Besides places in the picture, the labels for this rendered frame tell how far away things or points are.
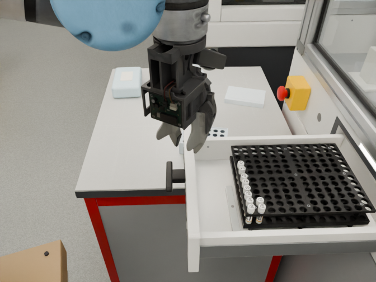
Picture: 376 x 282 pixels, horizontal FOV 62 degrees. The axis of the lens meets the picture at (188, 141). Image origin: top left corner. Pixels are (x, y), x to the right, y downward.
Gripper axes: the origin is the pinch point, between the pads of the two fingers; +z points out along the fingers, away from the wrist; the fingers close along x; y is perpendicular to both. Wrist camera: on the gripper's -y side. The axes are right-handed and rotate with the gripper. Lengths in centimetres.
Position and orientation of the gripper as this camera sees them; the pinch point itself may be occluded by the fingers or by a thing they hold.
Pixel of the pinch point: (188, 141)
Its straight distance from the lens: 56.4
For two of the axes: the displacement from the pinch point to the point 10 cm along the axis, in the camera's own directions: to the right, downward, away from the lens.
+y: -4.9, 5.6, -6.7
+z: 0.0, 7.7, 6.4
